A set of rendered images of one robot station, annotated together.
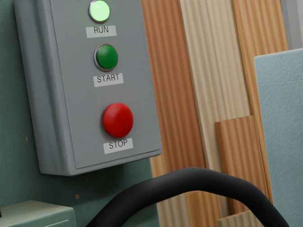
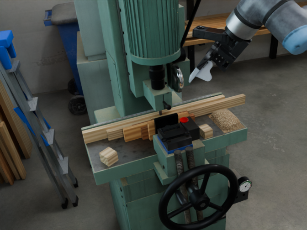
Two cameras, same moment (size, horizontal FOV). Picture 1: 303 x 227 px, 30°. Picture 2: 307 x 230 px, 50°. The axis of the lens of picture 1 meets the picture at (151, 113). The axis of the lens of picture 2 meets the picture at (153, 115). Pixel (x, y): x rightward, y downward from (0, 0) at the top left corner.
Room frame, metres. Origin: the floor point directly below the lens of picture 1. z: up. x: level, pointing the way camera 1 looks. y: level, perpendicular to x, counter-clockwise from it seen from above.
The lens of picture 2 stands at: (0.10, 1.41, 1.64)
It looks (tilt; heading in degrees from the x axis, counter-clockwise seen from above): 33 degrees down; 290
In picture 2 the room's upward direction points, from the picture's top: 6 degrees counter-clockwise
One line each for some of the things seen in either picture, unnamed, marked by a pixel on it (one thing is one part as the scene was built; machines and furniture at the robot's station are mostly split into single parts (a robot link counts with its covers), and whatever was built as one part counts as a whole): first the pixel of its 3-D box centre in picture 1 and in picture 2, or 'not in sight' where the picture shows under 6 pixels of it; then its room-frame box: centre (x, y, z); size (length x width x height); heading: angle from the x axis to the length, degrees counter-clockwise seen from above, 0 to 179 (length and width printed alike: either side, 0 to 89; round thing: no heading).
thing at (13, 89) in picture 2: not in sight; (35, 128); (1.32, 0.12, 0.58); 0.27 x 0.25 x 1.16; 29
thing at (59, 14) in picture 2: not in sight; (90, 56); (1.61, -1.16, 0.48); 0.64 x 0.54 x 0.97; 30
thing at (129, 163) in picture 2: not in sight; (170, 146); (0.38, 0.48, 0.87); 0.61 x 0.30 x 0.06; 36
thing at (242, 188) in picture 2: not in sight; (243, 185); (0.10, 0.41, 0.65); 0.06 x 0.04 x 0.08; 36
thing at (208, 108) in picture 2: not in sight; (179, 116); (0.37, 0.34, 0.92); 0.60 x 0.02 x 0.04; 36
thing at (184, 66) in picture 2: not in sight; (177, 71); (0.42, 0.15, 1.02); 0.09 x 0.07 x 0.12; 36
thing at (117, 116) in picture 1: (117, 120); not in sight; (0.49, 0.03, 1.36); 0.03 x 0.01 x 0.03; 126
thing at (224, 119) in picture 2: not in sight; (225, 117); (0.19, 0.32, 0.92); 0.14 x 0.09 x 0.04; 126
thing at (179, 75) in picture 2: not in sight; (176, 78); (0.42, 0.21, 1.02); 0.12 x 0.03 x 0.12; 126
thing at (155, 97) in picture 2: not in sight; (157, 95); (0.45, 0.37, 1.03); 0.14 x 0.07 x 0.09; 126
